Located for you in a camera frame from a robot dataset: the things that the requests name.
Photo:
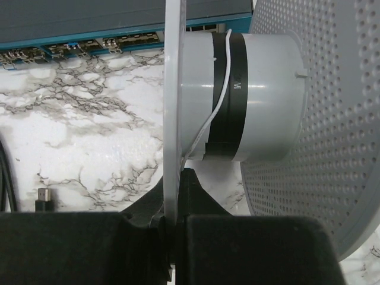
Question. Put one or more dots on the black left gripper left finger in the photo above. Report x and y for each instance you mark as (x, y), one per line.
(84, 247)

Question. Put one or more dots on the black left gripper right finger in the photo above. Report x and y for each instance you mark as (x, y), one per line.
(215, 247)

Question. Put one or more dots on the grey perforated cable spool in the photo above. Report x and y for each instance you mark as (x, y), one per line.
(295, 101)

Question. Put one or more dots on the dark grey network switch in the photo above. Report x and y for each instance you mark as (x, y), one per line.
(38, 32)

